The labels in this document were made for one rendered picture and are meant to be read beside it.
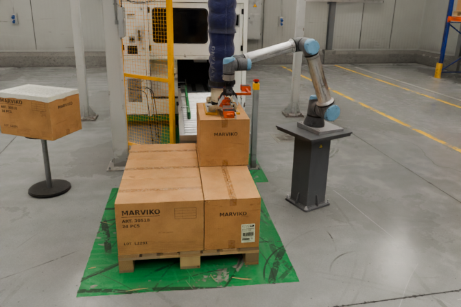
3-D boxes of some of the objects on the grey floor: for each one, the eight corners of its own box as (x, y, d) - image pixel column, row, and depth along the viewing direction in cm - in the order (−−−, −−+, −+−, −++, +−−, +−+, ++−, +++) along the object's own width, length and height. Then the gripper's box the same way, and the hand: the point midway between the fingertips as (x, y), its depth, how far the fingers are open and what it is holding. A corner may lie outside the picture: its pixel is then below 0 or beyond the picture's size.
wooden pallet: (134, 197, 402) (134, 183, 397) (235, 192, 415) (235, 179, 410) (119, 273, 288) (117, 255, 284) (258, 264, 301) (258, 247, 297)
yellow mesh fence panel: (120, 151, 520) (108, -26, 456) (125, 149, 529) (114, -25, 464) (174, 166, 479) (169, -27, 414) (180, 163, 487) (175, -26, 422)
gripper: (240, 79, 315) (239, 104, 321) (215, 79, 312) (214, 104, 319) (241, 81, 307) (241, 106, 313) (215, 81, 304) (215, 107, 310)
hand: (228, 106), depth 313 cm, fingers open, 14 cm apart
